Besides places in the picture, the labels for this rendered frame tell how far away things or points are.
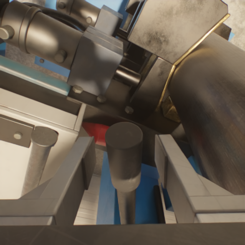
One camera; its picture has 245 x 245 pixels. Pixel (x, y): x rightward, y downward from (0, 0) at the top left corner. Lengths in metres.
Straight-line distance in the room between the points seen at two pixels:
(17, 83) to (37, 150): 0.17
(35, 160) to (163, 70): 0.38
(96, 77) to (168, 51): 0.19
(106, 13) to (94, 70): 0.47
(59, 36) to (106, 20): 0.45
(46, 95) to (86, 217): 1.98
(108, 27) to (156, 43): 0.47
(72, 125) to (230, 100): 0.30
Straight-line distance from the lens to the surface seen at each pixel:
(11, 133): 0.41
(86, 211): 2.34
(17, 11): 0.53
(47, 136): 0.36
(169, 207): 0.66
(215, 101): 0.34
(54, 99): 0.45
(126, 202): 0.19
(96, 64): 0.46
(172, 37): 0.48
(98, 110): 0.47
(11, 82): 0.47
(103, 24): 0.92
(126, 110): 0.50
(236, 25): 1.70
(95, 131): 0.46
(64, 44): 0.49
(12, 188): 0.61
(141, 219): 0.61
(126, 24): 1.33
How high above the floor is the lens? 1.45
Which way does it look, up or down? 51 degrees down
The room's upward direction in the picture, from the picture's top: 180 degrees counter-clockwise
